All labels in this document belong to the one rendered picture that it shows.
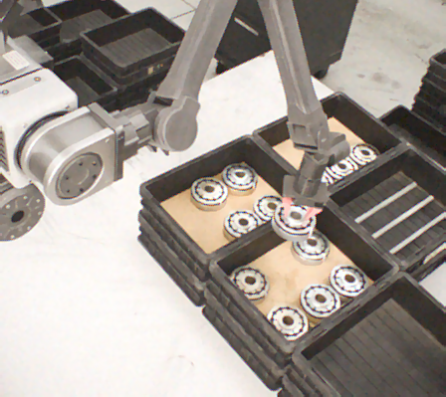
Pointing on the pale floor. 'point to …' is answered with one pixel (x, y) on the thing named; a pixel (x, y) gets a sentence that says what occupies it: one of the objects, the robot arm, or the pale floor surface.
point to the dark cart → (243, 47)
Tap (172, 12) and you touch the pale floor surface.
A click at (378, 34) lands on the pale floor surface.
